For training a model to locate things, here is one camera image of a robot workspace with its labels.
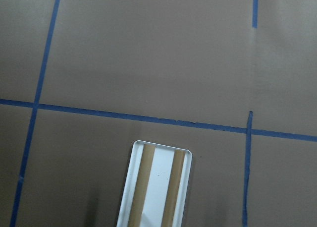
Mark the wooden rack rod front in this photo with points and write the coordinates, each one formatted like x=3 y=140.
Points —
x=141 y=185

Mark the wooden rack rod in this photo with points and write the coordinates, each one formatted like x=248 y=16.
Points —
x=141 y=185
x=173 y=188

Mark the wooden rack rod back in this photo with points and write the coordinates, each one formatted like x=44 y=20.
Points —
x=173 y=188

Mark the white rack tray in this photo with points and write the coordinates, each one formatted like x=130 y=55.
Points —
x=157 y=187

